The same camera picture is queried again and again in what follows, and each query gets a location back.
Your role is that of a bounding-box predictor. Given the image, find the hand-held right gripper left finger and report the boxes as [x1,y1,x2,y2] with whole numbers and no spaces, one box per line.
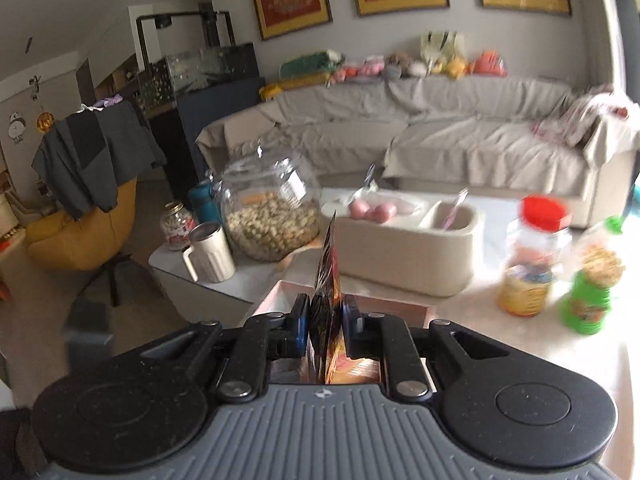
[137,292,311,405]

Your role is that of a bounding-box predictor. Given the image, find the grey clothes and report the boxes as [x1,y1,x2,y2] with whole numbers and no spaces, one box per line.
[31,102,167,222]

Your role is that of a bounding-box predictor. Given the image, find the white side table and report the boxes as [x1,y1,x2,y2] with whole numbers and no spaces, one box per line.
[148,240,281,327]

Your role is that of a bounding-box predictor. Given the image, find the pink white cloth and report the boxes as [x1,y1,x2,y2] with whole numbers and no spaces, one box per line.
[532,85,640,149]

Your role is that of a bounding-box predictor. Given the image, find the small glass jar red label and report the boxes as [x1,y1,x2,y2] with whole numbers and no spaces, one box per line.
[160,201,197,252]

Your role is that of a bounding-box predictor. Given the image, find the large glass jar of nuts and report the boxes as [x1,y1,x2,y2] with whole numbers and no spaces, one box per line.
[212,145,323,262]

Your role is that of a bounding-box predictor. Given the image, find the dark orange snack packet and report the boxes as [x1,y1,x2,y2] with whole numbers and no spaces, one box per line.
[306,210,351,386]

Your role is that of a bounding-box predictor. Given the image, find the yellow plush toy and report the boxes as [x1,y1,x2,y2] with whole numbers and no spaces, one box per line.
[432,57,469,79]

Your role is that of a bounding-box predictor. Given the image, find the white green bag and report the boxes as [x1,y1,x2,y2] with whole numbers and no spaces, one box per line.
[420,30,466,67]

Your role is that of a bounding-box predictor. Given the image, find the grey covered sofa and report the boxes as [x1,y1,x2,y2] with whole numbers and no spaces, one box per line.
[195,77,640,228]

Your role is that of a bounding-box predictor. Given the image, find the pink cardboard box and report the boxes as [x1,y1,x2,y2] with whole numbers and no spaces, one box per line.
[240,280,436,386]

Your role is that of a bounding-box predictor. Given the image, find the green plush toy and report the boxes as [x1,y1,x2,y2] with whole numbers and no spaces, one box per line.
[280,50,346,79]

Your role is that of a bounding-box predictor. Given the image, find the orange plush toy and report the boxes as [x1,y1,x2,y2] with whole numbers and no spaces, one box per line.
[470,50,507,77]

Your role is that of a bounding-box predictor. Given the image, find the beige box lid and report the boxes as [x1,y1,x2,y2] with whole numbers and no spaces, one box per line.
[320,197,486,297]

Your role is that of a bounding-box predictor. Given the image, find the cream mug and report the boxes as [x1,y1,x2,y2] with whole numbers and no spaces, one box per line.
[181,222,237,285]

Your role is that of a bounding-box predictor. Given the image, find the grey plush toy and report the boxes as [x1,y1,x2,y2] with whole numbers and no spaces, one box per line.
[385,52,426,79]

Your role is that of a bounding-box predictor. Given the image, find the teal bottle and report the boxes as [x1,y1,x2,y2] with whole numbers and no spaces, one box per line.
[187,181,223,226]

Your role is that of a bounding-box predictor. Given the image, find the fish tank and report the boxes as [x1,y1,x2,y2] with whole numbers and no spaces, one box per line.
[137,42,261,111]

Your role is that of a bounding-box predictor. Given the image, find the yellow cushion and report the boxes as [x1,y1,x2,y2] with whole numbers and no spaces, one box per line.
[259,72,334,101]

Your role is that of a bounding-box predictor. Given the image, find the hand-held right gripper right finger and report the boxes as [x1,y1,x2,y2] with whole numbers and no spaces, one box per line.
[341,294,506,404]

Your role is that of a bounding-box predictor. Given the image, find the plastic jar red lid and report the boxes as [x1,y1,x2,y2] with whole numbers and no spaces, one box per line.
[496,196,573,317]

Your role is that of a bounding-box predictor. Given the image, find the dark cabinet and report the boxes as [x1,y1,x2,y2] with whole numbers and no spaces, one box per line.
[145,77,267,202]

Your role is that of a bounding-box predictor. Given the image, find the panda wall sticker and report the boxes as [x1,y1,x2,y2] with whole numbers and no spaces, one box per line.
[7,112,29,146]

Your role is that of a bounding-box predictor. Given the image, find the green candy dispenser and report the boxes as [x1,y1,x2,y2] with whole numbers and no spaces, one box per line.
[559,216,628,336]

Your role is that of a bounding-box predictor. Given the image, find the yellow chair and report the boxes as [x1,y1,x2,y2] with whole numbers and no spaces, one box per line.
[25,175,138,307]

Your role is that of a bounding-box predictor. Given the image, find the pink plush toy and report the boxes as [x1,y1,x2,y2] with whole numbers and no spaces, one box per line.
[345,55,386,81]

